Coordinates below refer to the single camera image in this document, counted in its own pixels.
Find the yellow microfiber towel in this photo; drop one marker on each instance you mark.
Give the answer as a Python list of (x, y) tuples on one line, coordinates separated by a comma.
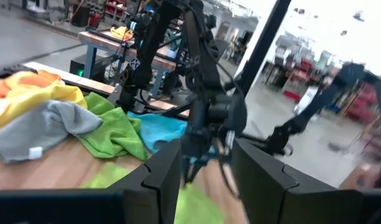
[(31, 99)]

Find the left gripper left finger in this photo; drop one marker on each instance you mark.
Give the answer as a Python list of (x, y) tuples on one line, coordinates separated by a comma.
[(159, 193)]

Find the yellow background cloth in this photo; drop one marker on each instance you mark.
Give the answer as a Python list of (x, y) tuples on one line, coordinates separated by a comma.
[(120, 32)]

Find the wooden background workbench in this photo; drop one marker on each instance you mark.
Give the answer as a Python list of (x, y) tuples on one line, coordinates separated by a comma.
[(100, 41)]

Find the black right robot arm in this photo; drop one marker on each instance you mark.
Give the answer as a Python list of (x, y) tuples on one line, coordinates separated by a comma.
[(205, 62)]

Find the black slanted post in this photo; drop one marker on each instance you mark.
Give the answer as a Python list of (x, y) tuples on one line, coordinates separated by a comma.
[(264, 40)]

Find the lime green microfiber towel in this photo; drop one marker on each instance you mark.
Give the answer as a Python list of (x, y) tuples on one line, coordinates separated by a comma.
[(196, 208)]

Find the orange microfiber towel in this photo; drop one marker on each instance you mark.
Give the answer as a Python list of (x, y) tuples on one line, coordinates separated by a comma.
[(34, 81)]

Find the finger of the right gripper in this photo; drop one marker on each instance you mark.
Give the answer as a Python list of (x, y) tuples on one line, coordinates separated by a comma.
[(190, 168), (221, 161)]

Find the grey microfiber towel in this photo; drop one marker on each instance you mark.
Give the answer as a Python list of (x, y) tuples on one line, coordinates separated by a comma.
[(38, 133)]

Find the black computer case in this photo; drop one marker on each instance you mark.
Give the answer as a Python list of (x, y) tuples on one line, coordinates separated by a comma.
[(76, 67)]

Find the blue microfiber towel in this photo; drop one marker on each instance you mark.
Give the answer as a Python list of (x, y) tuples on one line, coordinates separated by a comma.
[(159, 129)]

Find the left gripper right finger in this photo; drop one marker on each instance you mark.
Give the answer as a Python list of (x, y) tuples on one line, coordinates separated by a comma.
[(261, 193)]

